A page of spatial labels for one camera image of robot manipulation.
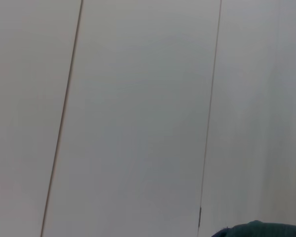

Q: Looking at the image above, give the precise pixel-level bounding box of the dark teal zipper bag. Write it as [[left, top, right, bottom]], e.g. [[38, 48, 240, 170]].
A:
[[211, 220, 296, 237]]

